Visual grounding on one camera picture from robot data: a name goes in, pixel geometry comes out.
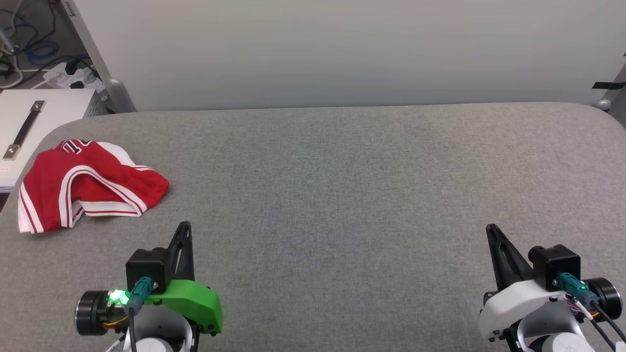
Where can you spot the white cabinet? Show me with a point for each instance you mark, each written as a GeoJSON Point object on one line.
{"type": "Point", "coordinates": [58, 110]}

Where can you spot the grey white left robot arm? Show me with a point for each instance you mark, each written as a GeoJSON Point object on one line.
{"type": "Point", "coordinates": [90, 313]}

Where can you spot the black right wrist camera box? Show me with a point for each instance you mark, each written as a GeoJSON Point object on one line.
{"type": "Point", "coordinates": [555, 266]}

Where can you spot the grey partition post with foot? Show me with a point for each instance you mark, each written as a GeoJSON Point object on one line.
{"type": "Point", "coordinates": [120, 95]}
{"type": "Point", "coordinates": [606, 104]}

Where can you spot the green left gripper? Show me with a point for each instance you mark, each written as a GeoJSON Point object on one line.
{"type": "Point", "coordinates": [195, 300]}

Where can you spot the grey fabric work surface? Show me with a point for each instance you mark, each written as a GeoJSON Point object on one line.
{"type": "Point", "coordinates": [342, 195]}

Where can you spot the red white basketball jersey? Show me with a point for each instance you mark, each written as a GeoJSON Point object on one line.
{"type": "Point", "coordinates": [54, 181]}

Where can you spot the white power strip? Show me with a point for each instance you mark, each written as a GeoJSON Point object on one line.
{"type": "Point", "coordinates": [58, 76]}

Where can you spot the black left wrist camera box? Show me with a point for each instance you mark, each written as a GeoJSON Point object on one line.
{"type": "Point", "coordinates": [144, 269]}

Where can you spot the white partition panel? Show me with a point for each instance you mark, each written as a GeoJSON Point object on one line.
{"type": "Point", "coordinates": [342, 49]}

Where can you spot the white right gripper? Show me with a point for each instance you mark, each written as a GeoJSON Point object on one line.
{"type": "Point", "coordinates": [508, 305]}

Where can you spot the black power plug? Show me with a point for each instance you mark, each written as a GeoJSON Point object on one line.
{"type": "Point", "coordinates": [73, 68]}

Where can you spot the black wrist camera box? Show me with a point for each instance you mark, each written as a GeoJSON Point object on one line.
{"type": "Point", "coordinates": [144, 269]}
{"type": "Point", "coordinates": [555, 266]}

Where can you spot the black tape strip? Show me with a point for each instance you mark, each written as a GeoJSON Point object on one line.
{"type": "Point", "coordinates": [609, 85]}

